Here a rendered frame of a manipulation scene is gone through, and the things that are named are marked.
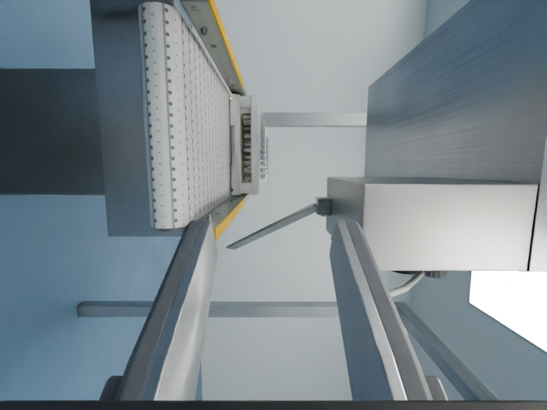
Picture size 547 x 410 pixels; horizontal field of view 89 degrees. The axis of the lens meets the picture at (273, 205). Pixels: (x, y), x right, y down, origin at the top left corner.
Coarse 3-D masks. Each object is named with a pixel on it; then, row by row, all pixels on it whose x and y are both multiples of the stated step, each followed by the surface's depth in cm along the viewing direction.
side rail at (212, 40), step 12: (180, 0) 31; (192, 0) 31; (204, 0) 31; (192, 12) 33; (204, 12) 33; (204, 24) 36; (216, 24) 36; (204, 36) 39; (216, 36) 39; (216, 48) 43; (216, 60) 48; (228, 60) 48; (228, 72) 54; (228, 84) 61
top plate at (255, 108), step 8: (256, 96) 67; (256, 104) 67; (256, 112) 68; (256, 120) 68; (256, 128) 68; (256, 136) 68; (256, 144) 69; (256, 152) 69; (256, 160) 69; (256, 168) 69; (256, 176) 70; (256, 184) 70; (256, 192) 70
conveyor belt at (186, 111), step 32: (160, 32) 31; (192, 32) 37; (160, 64) 31; (192, 64) 37; (160, 96) 32; (192, 96) 37; (224, 96) 61; (160, 128) 32; (192, 128) 37; (224, 128) 61; (160, 160) 33; (192, 160) 37; (224, 160) 61; (160, 192) 33; (192, 192) 37; (224, 192) 61; (160, 224) 34
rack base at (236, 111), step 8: (232, 96) 67; (232, 104) 67; (232, 112) 68; (240, 112) 69; (232, 120) 68; (240, 120) 69; (232, 128) 70; (240, 128) 69; (232, 136) 70; (240, 136) 69; (232, 144) 70; (240, 144) 69; (232, 152) 70; (240, 152) 69; (232, 160) 71; (240, 160) 69; (232, 168) 69; (240, 168) 70; (232, 176) 70; (240, 176) 70; (232, 184) 70; (240, 184) 70; (232, 192) 70; (240, 192) 70
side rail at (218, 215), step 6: (234, 198) 67; (240, 198) 67; (246, 198) 74; (228, 204) 57; (234, 204) 57; (216, 210) 49; (222, 210) 49; (228, 210) 49; (216, 216) 43; (222, 216) 43; (216, 222) 38
